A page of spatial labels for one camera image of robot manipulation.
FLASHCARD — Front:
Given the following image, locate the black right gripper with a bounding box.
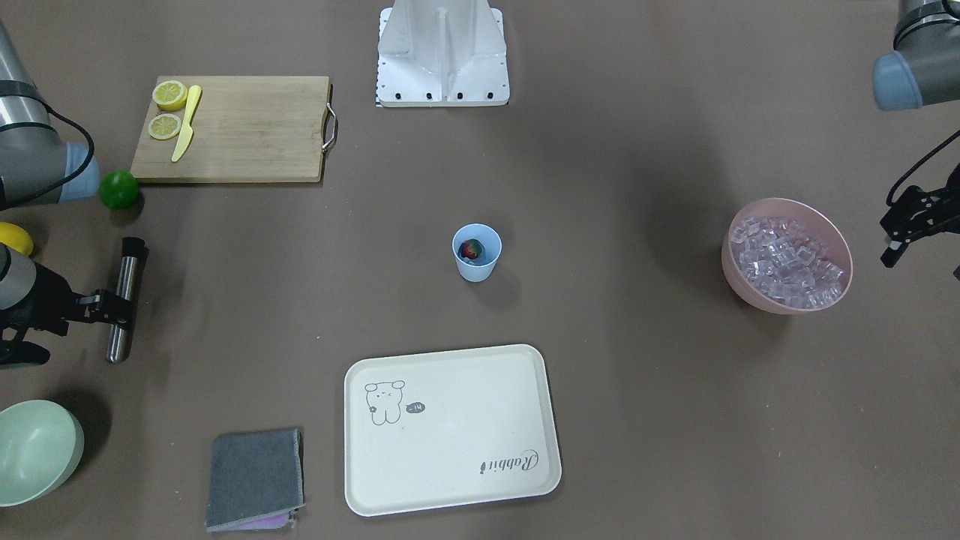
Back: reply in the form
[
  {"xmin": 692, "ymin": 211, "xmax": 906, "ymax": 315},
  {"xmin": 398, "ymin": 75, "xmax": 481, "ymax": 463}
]
[{"xmin": 1, "ymin": 259, "xmax": 134, "ymax": 368}]

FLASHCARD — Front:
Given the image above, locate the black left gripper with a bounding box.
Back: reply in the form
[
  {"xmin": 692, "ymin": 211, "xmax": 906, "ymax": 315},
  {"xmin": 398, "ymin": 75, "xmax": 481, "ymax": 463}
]
[{"xmin": 879, "ymin": 161, "xmax": 959, "ymax": 268}]

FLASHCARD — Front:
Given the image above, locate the steel muddler with black tip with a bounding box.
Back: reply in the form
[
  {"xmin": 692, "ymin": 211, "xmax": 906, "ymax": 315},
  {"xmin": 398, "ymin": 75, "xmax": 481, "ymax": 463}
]
[{"xmin": 106, "ymin": 236, "xmax": 149, "ymax": 365}]

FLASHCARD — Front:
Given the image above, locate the red strawberry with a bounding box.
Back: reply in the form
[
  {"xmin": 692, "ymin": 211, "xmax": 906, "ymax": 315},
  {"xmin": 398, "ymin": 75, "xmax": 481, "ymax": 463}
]
[{"xmin": 456, "ymin": 238, "xmax": 485, "ymax": 266}]

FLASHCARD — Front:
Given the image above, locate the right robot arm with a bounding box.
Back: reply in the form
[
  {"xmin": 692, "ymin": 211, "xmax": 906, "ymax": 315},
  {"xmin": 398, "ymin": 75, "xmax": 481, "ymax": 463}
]
[{"xmin": 1, "ymin": 31, "xmax": 148, "ymax": 368}]

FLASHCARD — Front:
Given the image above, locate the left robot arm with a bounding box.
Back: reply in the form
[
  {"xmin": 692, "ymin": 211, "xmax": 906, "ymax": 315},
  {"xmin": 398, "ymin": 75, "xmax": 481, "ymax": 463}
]
[{"xmin": 873, "ymin": 1, "xmax": 959, "ymax": 268}]

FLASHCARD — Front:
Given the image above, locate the pink bowl of ice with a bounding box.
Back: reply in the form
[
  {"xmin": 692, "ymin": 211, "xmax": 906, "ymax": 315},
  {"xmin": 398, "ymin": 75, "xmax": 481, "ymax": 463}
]
[{"xmin": 721, "ymin": 197, "xmax": 854, "ymax": 315}]

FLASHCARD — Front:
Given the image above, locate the light blue plastic cup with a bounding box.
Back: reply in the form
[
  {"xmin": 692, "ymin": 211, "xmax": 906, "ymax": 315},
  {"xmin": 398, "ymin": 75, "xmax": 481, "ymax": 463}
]
[{"xmin": 451, "ymin": 224, "xmax": 502, "ymax": 283}]

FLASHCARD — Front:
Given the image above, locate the green lime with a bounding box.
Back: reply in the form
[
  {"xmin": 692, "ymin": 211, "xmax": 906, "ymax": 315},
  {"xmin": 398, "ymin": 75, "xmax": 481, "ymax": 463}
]
[{"xmin": 98, "ymin": 170, "xmax": 140, "ymax": 211}]

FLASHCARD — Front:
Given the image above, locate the yellow lemon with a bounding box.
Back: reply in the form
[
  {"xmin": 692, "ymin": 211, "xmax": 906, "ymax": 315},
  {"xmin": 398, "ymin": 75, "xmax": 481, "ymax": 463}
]
[{"xmin": 0, "ymin": 222, "xmax": 35, "ymax": 257}]

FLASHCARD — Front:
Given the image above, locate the mint green bowl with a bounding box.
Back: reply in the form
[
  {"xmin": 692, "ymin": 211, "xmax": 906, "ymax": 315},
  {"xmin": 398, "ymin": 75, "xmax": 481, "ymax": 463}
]
[{"xmin": 1, "ymin": 400, "xmax": 86, "ymax": 507}]

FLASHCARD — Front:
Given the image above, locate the lemon half slice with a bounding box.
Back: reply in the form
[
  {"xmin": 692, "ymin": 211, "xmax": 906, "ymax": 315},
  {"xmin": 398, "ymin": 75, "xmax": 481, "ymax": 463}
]
[
  {"xmin": 146, "ymin": 113, "xmax": 182, "ymax": 141},
  {"xmin": 151, "ymin": 79, "xmax": 188, "ymax": 113}
]

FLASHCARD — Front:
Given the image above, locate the yellow plastic knife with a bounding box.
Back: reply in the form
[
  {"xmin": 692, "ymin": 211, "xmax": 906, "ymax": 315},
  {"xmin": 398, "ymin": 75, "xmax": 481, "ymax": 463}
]
[{"xmin": 170, "ymin": 85, "xmax": 203, "ymax": 163}]

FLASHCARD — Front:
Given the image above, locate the grey folded cloth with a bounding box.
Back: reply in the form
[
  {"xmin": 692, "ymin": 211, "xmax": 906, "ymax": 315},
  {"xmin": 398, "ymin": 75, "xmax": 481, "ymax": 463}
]
[{"xmin": 205, "ymin": 427, "xmax": 305, "ymax": 533}]

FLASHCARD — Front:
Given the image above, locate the wooden cutting board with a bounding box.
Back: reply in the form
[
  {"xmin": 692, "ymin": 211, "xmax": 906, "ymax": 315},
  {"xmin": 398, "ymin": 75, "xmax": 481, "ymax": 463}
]
[{"xmin": 130, "ymin": 75, "xmax": 338, "ymax": 185}]

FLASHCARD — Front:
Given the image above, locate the purple cloth under grey cloth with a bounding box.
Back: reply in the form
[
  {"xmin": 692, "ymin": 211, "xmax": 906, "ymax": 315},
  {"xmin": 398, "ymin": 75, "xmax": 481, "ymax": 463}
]
[{"xmin": 223, "ymin": 510, "xmax": 297, "ymax": 531}]

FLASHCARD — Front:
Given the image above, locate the cream rabbit tray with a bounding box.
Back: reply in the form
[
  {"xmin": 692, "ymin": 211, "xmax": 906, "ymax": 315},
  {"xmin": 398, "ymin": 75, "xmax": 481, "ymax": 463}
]
[{"xmin": 343, "ymin": 344, "xmax": 563, "ymax": 517}]

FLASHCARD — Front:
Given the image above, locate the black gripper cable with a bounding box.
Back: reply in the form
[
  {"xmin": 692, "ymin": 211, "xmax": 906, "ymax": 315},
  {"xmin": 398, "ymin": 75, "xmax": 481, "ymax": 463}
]
[{"xmin": 885, "ymin": 129, "xmax": 960, "ymax": 209}]

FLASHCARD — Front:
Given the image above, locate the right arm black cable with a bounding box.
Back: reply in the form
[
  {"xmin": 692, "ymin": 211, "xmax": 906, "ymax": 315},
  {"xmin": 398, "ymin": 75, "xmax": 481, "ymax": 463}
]
[{"xmin": 0, "ymin": 101, "xmax": 97, "ymax": 211}]

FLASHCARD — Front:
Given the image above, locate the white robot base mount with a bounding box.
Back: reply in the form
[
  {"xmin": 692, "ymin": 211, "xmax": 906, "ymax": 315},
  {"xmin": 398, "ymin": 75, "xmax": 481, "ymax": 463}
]
[{"xmin": 375, "ymin": 1, "xmax": 511, "ymax": 107}]

